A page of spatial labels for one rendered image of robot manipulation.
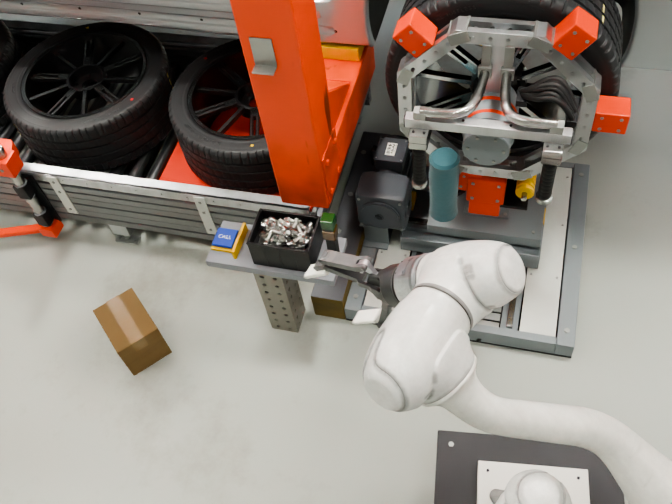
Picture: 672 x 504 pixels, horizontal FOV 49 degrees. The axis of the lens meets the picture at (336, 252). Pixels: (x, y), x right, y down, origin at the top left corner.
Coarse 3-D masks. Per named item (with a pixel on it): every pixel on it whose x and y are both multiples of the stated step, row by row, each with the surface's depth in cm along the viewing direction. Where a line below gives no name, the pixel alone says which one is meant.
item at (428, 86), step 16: (432, 64) 234; (464, 64) 209; (544, 64) 204; (416, 80) 218; (432, 80) 232; (448, 80) 215; (464, 80) 214; (416, 96) 221; (432, 96) 231; (448, 96) 222; (464, 96) 218; (576, 96) 208; (528, 112) 217; (544, 112) 230; (560, 112) 223; (512, 144) 229; (528, 144) 226
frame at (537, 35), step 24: (456, 24) 189; (480, 24) 189; (504, 24) 187; (528, 24) 186; (432, 48) 194; (528, 48) 186; (552, 48) 185; (408, 72) 202; (576, 72) 189; (408, 96) 210; (432, 144) 223; (576, 144) 208; (480, 168) 226; (504, 168) 224; (528, 168) 221
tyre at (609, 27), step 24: (408, 0) 213; (432, 0) 196; (456, 0) 191; (480, 0) 188; (504, 0) 186; (528, 0) 185; (552, 0) 185; (576, 0) 188; (600, 0) 196; (552, 24) 189; (600, 24) 190; (600, 48) 191; (600, 72) 197; (456, 144) 233
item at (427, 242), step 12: (420, 192) 284; (420, 204) 280; (420, 216) 277; (408, 228) 273; (420, 228) 271; (408, 240) 270; (420, 240) 268; (432, 240) 270; (444, 240) 269; (456, 240) 269; (468, 240) 268; (528, 252) 262; (540, 252) 259; (528, 264) 263
